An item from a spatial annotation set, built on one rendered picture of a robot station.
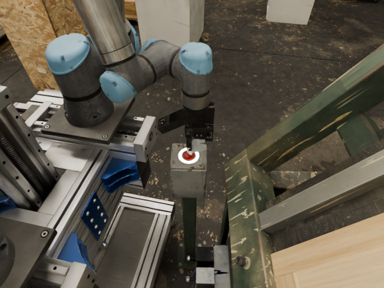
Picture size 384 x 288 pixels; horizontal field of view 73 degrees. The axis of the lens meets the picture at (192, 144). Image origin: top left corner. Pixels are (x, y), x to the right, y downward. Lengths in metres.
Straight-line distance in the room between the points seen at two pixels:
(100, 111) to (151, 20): 2.22
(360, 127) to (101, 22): 0.67
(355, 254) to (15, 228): 0.72
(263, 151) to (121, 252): 0.96
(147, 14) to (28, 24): 1.15
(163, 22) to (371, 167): 2.56
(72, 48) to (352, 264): 0.80
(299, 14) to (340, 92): 3.63
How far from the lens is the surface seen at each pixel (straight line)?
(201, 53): 0.60
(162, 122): 0.74
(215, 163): 2.03
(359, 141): 0.78
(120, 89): 0.58
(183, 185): 0.89
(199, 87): 0.63
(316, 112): 0.79
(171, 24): 2.92
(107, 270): 1.50
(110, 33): 0.57
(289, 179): 1.03
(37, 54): 2.47
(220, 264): 0.89
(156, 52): 0.65
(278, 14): 4.34
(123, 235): 1.54
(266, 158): 0.89
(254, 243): 0.77
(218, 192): 1.87
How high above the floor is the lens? 1.59
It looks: 47 degrees down
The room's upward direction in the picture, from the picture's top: straight up
